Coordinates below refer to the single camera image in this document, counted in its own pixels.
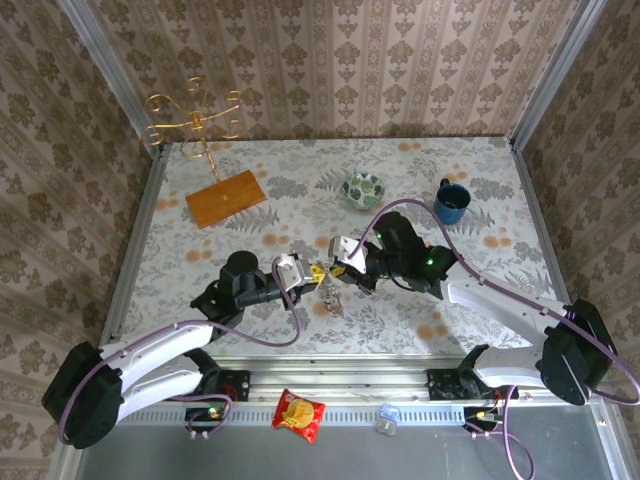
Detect white bowl with leaf print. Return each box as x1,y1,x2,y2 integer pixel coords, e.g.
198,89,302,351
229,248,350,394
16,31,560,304
340,172,387,211

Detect blue ceramic mug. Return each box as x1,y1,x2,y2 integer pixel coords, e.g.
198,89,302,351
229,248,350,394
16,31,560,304
431,177,473,225

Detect small blue white packet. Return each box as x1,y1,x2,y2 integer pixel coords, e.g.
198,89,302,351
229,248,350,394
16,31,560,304
375,402,400,434

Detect grey metal panel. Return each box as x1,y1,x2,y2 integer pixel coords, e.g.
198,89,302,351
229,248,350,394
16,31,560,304
49,402,631,480

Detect slotted grey cable duct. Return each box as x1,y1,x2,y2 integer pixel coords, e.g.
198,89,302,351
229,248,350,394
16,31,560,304
124,403,466,426

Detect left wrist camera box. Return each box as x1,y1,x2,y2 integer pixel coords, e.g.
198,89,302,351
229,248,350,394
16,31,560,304
276,253,312,289

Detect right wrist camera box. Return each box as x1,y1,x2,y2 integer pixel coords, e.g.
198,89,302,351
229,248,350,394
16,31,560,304
327,234,367,274

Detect aluminium table side rail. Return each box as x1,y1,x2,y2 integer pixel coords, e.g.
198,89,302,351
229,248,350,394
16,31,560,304
97,144,170,359
509,139,590,364

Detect aluminium front rail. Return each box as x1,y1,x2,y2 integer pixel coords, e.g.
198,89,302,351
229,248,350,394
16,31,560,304
102,352,609,404

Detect small black circuit board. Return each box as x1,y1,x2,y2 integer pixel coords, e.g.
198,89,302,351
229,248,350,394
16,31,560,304
185,407,227,424
463,407,501,434

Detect gold wire stand wooden base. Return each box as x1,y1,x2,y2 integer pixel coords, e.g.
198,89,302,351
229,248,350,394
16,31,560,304
141,76,268,230

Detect aluminium frame post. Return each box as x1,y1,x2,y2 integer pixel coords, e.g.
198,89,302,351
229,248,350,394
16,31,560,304
57,0,166,151
509,0,609,151

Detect silver keyring bunch with keys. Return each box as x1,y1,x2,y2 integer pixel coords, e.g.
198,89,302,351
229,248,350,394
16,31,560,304
319,279,344,317

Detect red snack packet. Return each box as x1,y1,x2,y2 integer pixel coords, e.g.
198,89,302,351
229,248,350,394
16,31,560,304
271,388,327,445

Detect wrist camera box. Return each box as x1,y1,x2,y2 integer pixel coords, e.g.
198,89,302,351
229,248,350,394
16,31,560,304
327,234,367,274
276,253,312,289

